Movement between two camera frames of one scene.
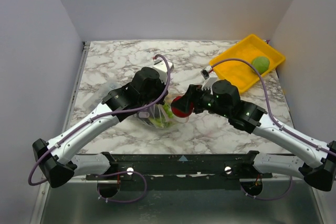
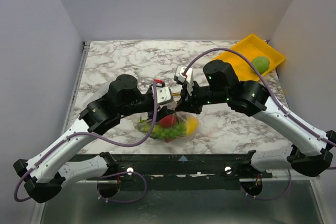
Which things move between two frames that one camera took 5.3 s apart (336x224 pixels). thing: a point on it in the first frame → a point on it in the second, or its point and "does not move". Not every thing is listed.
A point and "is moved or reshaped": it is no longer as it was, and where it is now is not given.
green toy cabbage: x=261 y=63 does not move
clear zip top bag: x=160 y=116 is moved or reshaped
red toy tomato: x=180 y=113 → x=169 y=121
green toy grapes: x=169 y=113 is moved or reshaped
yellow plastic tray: x=244 y=73 does not move
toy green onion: x=161 y=122 → x=143 y=125
